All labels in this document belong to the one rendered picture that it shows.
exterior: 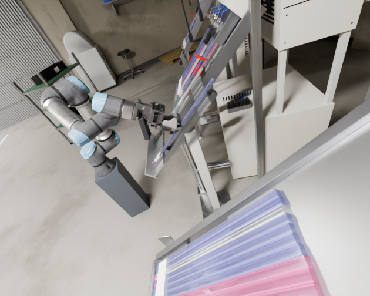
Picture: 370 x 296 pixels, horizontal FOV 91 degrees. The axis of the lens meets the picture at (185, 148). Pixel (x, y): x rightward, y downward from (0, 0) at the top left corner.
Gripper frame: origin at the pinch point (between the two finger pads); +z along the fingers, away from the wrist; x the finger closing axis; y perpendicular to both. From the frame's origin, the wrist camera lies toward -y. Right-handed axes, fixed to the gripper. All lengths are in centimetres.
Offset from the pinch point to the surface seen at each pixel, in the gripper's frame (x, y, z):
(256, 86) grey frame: 22.6, 22.7, 36.5
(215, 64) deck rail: 28.3, 24.3, 12.8
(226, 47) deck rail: 27.6, 33.0, 14.3
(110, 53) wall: 471, -126, -125
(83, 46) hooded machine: 391, -105, -163
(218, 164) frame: 27, -39, 46
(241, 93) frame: 58, 6, 50
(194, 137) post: 8.3, -8.8, 11.9
